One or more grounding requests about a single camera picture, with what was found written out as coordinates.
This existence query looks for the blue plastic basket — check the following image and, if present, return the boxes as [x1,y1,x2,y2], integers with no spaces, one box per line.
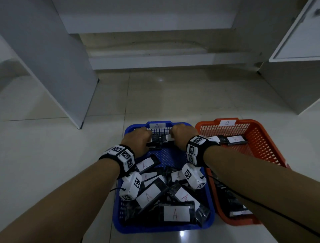
[112,121,216,235]

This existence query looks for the person's right hand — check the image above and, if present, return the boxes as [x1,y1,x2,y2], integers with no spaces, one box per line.
[170,124,199,152]

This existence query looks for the white desk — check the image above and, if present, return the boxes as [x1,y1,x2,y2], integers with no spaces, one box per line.
[0,0,320,130]

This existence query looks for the person's right forearm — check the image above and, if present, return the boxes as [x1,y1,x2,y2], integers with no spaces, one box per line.
[203,146,320,243]

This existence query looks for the person's left forearm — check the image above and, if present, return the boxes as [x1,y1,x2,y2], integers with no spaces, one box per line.
[0,159,120,243]

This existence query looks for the orange plastic basket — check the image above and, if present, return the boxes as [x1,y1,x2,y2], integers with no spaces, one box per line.
[195,117,290,227]

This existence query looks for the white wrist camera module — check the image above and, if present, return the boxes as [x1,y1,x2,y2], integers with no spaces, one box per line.
[181,163,207,190]
[119,171,142,202]

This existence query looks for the white cabinet door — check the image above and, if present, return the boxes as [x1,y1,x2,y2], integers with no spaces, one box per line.
[269,0,320,63]

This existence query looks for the person's left hand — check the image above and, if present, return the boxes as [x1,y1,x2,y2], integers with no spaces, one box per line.
[121,127,153,159]

